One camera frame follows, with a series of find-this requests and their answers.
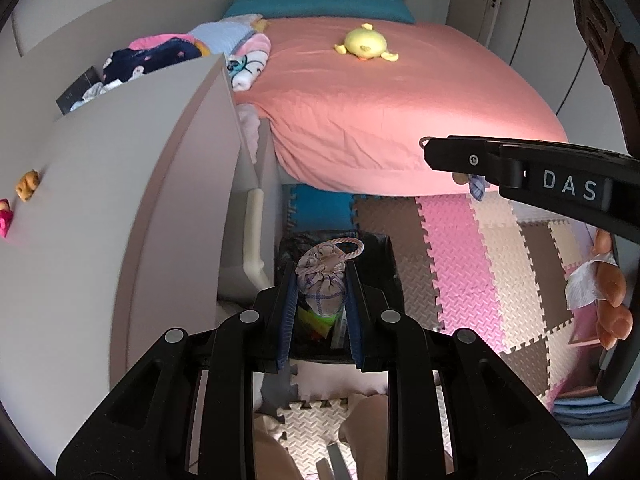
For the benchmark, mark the navy patterned garment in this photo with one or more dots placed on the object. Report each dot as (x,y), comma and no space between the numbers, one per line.
(155,57)

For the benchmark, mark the foam puzzle mat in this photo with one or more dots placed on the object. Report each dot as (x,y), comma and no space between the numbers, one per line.
(450,260)

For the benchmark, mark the orange doll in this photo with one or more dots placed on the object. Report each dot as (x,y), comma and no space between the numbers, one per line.
(612,285)

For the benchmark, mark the pink garment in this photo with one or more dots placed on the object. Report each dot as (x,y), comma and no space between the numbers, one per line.
(160,40)

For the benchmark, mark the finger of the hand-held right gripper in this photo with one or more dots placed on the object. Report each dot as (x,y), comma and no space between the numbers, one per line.
(470,159)

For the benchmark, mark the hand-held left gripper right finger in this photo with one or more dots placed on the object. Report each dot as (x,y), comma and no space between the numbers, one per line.
(356,320)

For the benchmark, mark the yellow plush duck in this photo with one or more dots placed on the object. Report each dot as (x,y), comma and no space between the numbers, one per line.
(365,42)

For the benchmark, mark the small checked cloth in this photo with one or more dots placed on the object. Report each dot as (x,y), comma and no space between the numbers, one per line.
(477,187)

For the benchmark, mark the orange green pumpkin toy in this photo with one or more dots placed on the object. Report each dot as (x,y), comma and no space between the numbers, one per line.
(311,319)

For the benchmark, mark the blue folded cushion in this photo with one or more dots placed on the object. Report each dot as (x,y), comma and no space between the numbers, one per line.
(585,417)

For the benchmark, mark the person's leg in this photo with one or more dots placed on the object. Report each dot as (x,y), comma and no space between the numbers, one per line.
(272,447)
(367,430)

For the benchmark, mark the light blue folded cloth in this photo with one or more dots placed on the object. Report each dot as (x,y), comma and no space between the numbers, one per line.
(220,35)

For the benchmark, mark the dark brown perforated object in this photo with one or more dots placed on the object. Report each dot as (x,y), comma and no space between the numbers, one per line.
(595,15)

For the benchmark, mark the black trash bin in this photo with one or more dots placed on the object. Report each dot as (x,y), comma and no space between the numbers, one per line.
(380,270)

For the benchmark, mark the white crumpled cloth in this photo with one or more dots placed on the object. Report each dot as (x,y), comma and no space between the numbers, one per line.
(582,285)

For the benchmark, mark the pink toy figure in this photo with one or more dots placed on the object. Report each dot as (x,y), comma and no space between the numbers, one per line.
(4,217)

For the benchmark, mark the small white clothes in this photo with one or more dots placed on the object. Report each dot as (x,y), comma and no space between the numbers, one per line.
(92,92)

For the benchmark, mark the pink white folded cloth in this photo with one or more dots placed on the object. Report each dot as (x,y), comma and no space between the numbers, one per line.
(250,60)

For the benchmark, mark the grey flat bar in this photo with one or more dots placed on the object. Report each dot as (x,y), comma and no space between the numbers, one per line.
(339,462)

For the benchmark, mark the bed with pink sheet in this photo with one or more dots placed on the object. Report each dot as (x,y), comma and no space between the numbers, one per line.
(375,110)

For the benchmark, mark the orange toy figure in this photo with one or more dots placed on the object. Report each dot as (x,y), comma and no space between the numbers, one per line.
(27,184)

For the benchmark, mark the black box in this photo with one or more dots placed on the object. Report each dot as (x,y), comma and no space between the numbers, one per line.
(75,92)

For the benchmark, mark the white desk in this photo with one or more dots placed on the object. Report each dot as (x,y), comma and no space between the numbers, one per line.
(125,200)

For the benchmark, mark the teal pillow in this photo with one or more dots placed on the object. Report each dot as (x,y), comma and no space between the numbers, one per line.
(325,4)

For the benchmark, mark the white wardrobe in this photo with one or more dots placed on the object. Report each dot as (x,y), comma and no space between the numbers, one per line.
(525,10)

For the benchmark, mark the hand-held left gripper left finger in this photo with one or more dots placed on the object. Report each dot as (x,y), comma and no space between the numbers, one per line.
(285,320)

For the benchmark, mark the cream bed side rail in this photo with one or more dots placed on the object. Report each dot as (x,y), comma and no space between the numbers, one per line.
(252,230)

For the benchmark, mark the grey foam mat piece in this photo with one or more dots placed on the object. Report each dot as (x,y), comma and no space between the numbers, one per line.
(277,392)

